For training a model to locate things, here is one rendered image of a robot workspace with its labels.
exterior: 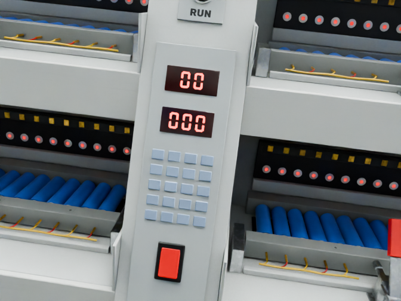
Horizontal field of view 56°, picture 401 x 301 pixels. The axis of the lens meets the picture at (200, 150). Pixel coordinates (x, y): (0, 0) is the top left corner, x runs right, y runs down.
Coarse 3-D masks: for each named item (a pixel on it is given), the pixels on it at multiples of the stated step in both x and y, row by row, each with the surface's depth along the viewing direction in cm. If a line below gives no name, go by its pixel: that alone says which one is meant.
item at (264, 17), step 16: (272, 0) 52; (256, 16) 52; (272, 16) 52; (256, 48) 52; (48, 112) 55; (64, 112) 55; (240, 144) 53; (256, 144) 53; (304, 144) 52; (240, 160) 53; (240, 176) 53; (240, 192) 53; (384, 208) 52
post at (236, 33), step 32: (160, 0) 33; (256, 0) 32; (160, 32) 33; (192, 32) 33; (224, 32) 33; (224, 160) 33; (128, 192) 34; (224, 192) 33; (128, 224) 34; (224, 224) 34; (128, 256) 34
